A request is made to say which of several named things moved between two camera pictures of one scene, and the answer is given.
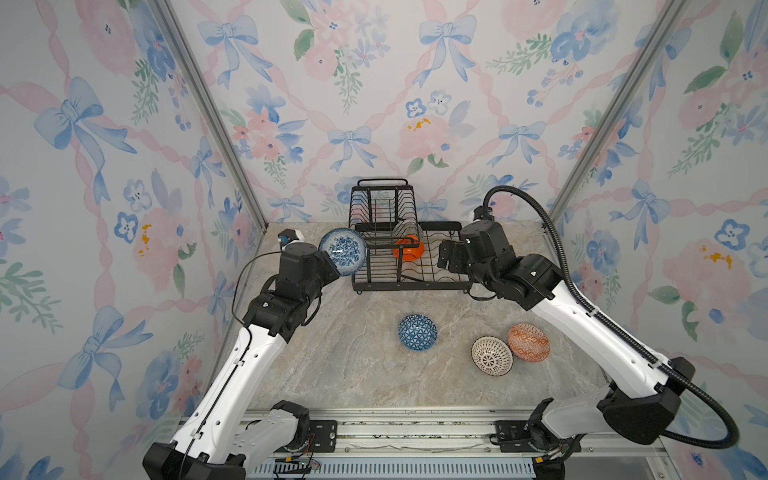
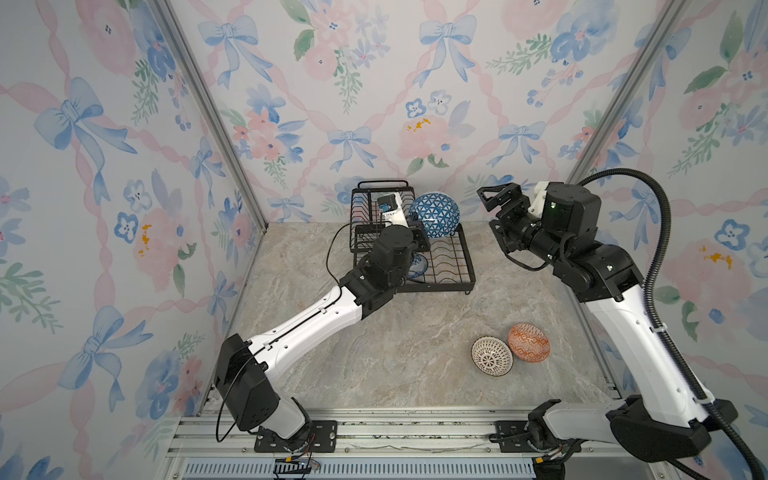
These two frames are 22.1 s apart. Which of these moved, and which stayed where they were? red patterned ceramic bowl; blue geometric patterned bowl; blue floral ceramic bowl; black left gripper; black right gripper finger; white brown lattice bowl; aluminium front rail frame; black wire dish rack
Moved: black left gripper; blue geometric patterned bowl; black right gripper finger; blue floral ceramic bowl
Stayed: white brown lattice bowl; aluminium front rail frame; red patterned ceramic bowl; black wire dish rack
